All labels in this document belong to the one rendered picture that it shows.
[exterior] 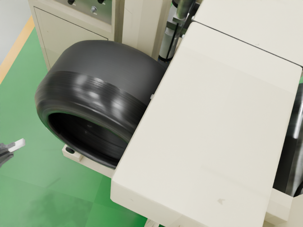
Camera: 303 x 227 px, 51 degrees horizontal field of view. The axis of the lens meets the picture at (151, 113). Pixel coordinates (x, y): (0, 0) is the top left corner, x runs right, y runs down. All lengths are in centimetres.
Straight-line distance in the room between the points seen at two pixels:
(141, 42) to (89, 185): 138
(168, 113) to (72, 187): 184
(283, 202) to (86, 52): 74
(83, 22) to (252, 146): 145
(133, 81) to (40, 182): 154
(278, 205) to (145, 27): 75
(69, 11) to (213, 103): 143
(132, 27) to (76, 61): 25
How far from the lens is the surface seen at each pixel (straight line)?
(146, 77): 102
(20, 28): 310
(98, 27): 184
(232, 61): 66
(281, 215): 63
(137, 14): 113
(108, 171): 154
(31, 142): 251
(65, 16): 194
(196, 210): 52
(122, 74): 100
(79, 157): 150
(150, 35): 117
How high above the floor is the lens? 228
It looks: 62 degrees down
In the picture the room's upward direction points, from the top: 16 degrees clockwise
